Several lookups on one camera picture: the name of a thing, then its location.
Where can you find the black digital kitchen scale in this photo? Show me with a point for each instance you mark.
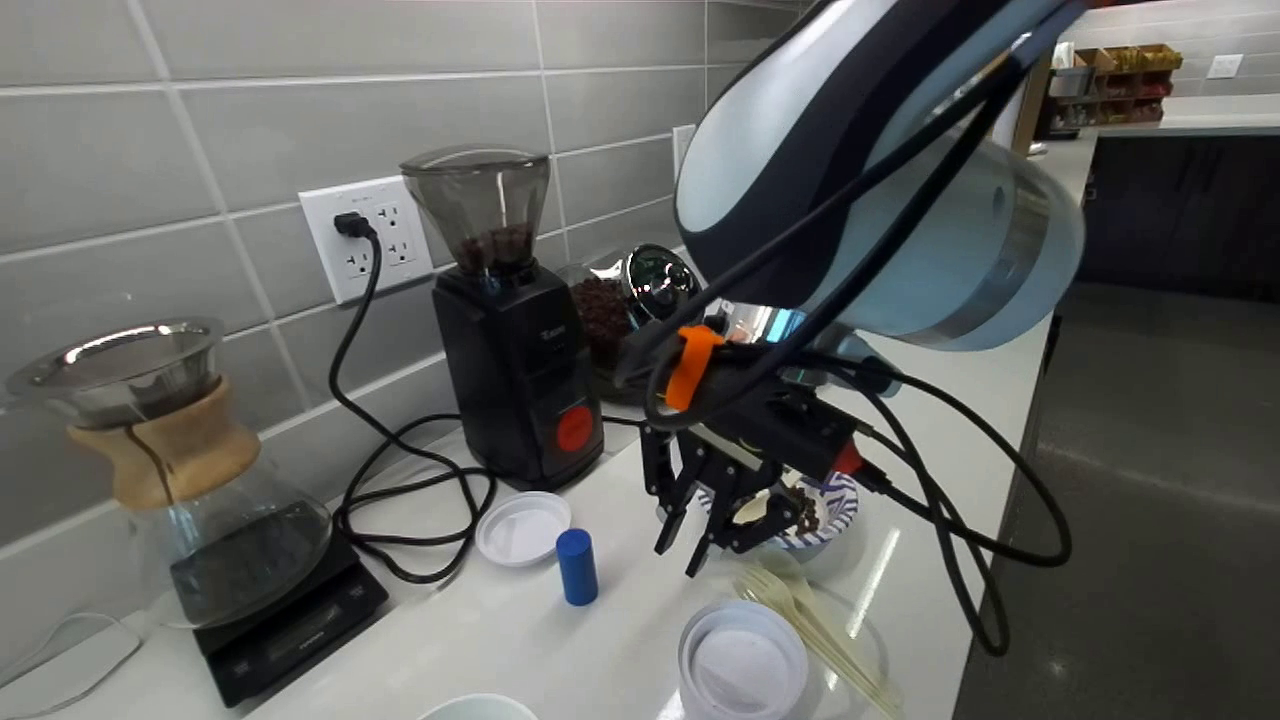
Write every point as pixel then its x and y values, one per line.
pixel 269 650

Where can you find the white coffee cup lid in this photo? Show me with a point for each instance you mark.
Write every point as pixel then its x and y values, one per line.
pixel 741 662

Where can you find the black coffee grinder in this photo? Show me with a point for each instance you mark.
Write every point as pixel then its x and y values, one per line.
pixel 506 320

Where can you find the white cup bottom edge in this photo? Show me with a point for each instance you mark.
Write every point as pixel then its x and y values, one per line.
pixel 483 707

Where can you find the blue patterned paper plate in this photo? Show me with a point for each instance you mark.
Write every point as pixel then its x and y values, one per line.
pixel 826 508

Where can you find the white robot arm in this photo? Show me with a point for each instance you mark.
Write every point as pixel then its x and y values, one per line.
pixel 847 178

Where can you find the small blue cylinder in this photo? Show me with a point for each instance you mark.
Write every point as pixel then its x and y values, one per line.
pixel 576 567

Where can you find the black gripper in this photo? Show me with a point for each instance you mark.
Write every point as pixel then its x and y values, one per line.
pixel 747 434

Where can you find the clear plastic fork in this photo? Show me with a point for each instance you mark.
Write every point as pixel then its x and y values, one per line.
pixel 815 630

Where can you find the glass pour-over coffee carafe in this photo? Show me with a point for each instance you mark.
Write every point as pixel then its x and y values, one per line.
pixel 154 406

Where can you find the white lid near grinder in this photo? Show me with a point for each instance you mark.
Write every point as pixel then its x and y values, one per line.
pixel 523 529

